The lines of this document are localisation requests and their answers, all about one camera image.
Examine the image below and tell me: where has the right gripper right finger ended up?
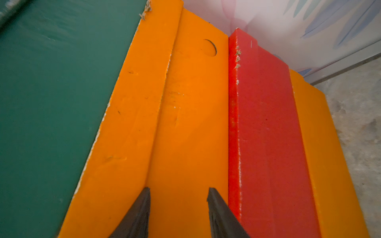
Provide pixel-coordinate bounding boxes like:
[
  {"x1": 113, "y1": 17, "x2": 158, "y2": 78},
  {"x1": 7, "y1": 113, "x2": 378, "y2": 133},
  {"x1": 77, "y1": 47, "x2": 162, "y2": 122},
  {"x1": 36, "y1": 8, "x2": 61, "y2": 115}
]
[{"x1": 207, "y1": 187, "x2": 250, "y2": 238}]

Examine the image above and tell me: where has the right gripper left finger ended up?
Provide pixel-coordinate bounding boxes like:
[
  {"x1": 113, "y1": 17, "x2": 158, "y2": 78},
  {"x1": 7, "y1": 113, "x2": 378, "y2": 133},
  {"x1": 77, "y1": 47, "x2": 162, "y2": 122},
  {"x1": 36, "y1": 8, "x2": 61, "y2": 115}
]
[{"x1": 109, "y1": 187, "x2": 151, "y2": 238}]

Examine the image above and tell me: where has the red shoebox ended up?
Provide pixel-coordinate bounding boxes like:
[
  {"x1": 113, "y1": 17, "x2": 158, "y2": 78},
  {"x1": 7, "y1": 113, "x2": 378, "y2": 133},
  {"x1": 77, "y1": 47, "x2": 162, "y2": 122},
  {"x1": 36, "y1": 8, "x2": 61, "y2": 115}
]
[{"x1": 228, "y1": 29, "x2": 321, "y2": 238}]

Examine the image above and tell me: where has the orange shoebox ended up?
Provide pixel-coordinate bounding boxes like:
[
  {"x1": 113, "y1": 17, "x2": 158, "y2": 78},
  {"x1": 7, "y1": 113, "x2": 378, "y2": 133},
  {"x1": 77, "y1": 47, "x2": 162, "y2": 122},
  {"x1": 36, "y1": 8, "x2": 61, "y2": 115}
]
[
  {"x1": 59, "y1": 1, "x2": 228, "y2": 238},
  {"x1": 290, "y1": 70, "x2": 369, "y2": 238}
]

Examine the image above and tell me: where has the green shoebox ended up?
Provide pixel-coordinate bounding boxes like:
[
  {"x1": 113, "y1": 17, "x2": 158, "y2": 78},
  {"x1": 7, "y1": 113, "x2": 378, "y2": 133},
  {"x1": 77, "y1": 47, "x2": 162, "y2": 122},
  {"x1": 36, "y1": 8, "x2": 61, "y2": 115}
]
[{"x1": 1, "y1": 1, "x2": 145, "y2": 238}]

